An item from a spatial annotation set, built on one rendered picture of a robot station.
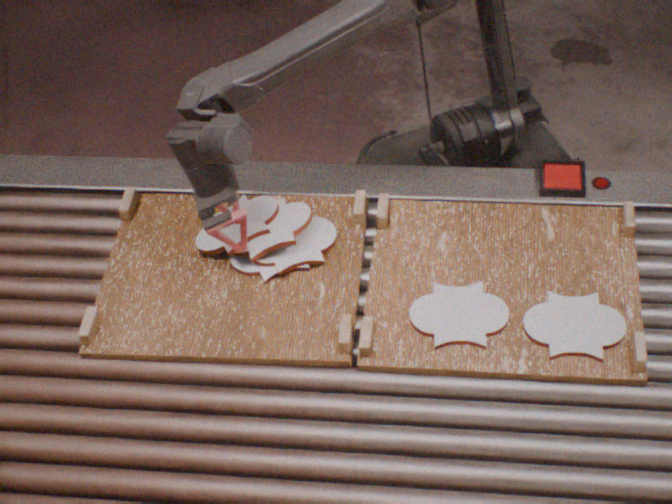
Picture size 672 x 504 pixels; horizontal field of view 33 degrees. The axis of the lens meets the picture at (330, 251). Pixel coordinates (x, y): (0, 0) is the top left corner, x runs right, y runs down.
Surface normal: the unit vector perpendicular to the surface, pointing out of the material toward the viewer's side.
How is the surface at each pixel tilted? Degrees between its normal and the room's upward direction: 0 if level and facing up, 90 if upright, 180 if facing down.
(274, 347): 0
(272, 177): 0
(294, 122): 0
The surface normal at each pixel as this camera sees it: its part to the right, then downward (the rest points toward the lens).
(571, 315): -0.07, -0.69
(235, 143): 0.80, 0.07
